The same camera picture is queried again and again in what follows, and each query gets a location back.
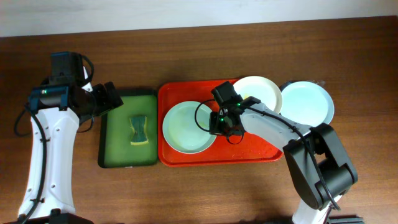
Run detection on light blue round plate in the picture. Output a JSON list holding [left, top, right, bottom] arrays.
[[280, 81, 335, 127]]

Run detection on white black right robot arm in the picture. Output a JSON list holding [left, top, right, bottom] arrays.
[[210, 95, 364, 223]]

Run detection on cream round plate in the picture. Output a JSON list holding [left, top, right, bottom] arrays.
[[233, 76, 282, 113]]

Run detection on dark green rectangular tray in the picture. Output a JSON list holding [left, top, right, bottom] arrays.
[[98, 88, 158, 168]]

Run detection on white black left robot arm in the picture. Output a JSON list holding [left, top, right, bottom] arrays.
[[16, 82, 123, 223]]

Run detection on red plastic tray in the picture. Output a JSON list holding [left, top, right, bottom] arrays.
[[157, 80, 282, 167]]

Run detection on light green round plate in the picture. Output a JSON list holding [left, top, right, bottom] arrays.
[[162, 101, 216, 154]]

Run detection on yellow green scrub sponge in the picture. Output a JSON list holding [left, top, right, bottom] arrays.
[[129, 115, 149, 146]]

